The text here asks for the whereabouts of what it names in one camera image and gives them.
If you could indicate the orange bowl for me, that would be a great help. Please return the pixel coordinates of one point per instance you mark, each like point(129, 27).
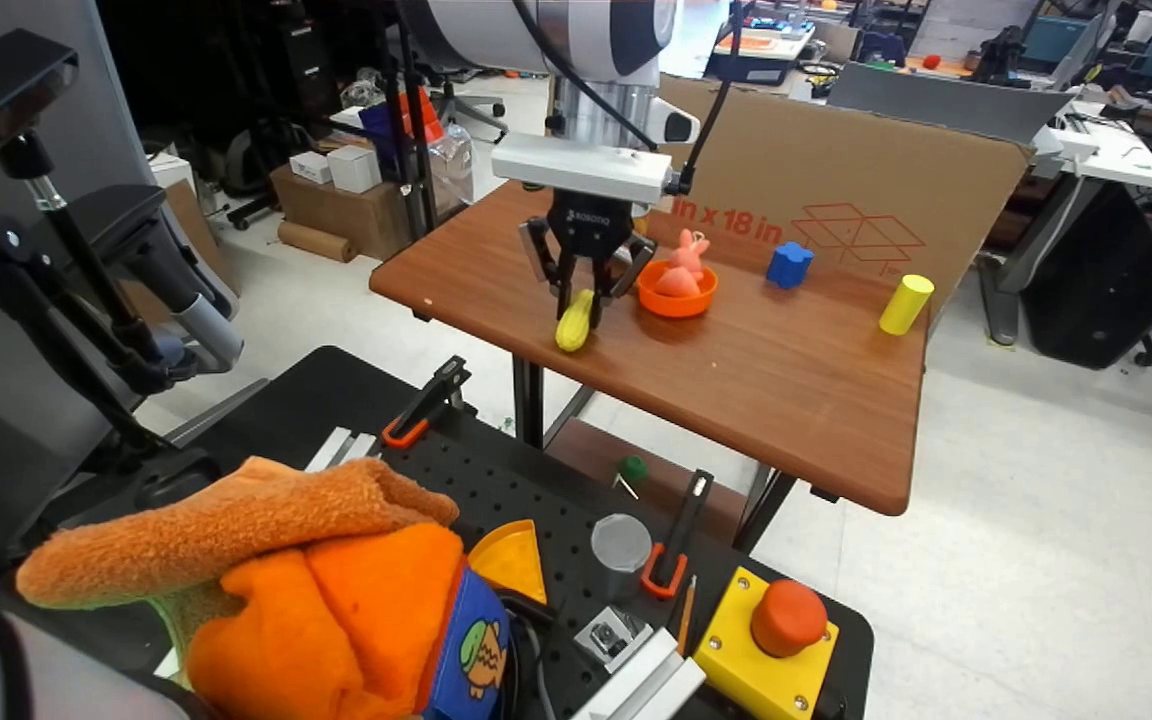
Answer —
point(662, 306)

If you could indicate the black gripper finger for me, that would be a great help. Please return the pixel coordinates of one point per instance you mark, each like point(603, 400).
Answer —
point(555, 264)
point(627, 264)

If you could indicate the yellow triangular wedge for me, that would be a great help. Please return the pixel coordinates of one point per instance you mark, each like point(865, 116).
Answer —
point(509, 556)

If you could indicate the grey cylinder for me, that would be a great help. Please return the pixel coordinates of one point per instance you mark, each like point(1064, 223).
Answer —
point(623, 541)

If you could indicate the cardboard boxes on floor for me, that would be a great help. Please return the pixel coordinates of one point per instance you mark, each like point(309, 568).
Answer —
point(341, 207)

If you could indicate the black perforated board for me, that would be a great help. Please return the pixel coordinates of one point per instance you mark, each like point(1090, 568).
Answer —
point(598, 645)

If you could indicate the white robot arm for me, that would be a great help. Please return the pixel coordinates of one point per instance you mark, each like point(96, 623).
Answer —
point(598, 53)

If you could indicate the black camera on stand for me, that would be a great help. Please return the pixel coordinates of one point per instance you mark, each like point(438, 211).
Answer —
point(148, 310)

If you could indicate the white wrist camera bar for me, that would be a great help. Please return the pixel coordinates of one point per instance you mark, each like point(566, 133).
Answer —
point(590, 171)

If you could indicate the orange handled clamp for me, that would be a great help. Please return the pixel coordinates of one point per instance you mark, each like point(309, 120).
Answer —
point(676, 536)
point(441, 391)

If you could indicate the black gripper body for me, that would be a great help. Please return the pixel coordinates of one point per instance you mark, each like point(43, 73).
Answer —
point(590, 227)

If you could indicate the brown cardboard panel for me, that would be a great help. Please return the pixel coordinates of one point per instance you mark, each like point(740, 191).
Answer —
point(875, 196)

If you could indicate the orange toy figure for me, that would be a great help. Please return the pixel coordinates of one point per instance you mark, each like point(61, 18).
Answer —
point(687, 264)

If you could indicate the yellow cylinder block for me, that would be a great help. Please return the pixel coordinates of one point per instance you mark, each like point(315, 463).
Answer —
point(911, 296)

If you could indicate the wooden desk with legs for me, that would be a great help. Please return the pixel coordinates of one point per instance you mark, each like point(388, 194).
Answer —
point(796, 380)

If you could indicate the blue cube block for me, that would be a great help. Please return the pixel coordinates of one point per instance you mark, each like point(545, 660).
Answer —
point(791, 264)

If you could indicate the orange cloth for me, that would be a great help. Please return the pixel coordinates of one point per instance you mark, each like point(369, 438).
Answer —
point(298, 595)

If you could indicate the yellow box red button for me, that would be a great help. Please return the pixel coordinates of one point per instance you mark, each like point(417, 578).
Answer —
point(769, 645)

